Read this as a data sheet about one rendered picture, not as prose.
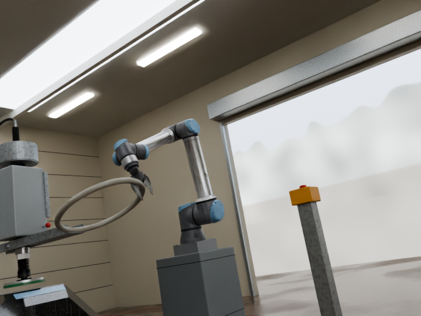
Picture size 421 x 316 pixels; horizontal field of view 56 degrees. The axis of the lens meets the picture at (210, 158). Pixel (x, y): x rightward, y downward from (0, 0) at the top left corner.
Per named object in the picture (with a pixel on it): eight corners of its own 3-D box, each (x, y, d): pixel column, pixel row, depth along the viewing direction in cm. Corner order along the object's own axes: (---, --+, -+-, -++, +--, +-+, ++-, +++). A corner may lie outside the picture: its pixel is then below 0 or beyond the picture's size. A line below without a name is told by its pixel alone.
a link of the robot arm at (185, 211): (189, 228, 296) (185, 205, 299) (207, 225, 287) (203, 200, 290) (176, 230, 283) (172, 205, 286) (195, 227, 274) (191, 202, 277)
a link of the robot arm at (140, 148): (136, 147, 243) (121, 146, 232) (150, 142, 237) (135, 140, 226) (138, 162, 241) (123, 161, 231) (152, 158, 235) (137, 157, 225)
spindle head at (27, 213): (-23, 251, 238) (-25, 178, 248) (11, 247, 257) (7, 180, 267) (15, 241, 222) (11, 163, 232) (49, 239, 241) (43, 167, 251)
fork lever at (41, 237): (-18, 256, 237) (-18, 248, 239) (12, 253, 254) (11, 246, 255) (62, 234, 207) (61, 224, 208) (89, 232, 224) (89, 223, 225)
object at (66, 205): (35, 236, 195) (33, 231, 196) (106, 232, 237) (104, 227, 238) (98, 177, 179) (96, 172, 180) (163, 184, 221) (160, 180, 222)
